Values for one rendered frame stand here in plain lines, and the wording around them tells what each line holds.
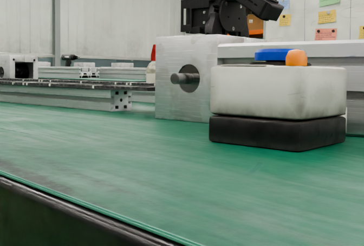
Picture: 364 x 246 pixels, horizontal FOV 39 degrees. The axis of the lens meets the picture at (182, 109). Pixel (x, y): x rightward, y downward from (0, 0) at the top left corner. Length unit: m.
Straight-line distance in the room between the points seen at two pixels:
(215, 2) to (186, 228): 0.65
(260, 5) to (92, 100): 0.28
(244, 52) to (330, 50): 0.09
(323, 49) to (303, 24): 3.49
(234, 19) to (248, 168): 0.56
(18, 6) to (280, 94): 12.37
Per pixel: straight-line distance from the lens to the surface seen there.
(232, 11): 0.83
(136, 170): 0.29
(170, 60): 0.59
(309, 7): 3.97
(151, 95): 0.92
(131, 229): 0.19
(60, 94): 0.79
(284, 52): 0.40
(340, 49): 0.48
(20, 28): 12.63
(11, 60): 1.48
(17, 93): 0.90
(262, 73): 0.38
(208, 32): 0.80
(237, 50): 0.54
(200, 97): 0.56
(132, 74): 3.84
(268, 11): 0.77
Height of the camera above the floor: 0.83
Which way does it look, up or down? 4 degrees down
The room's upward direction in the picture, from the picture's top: 1 degrees clockwise
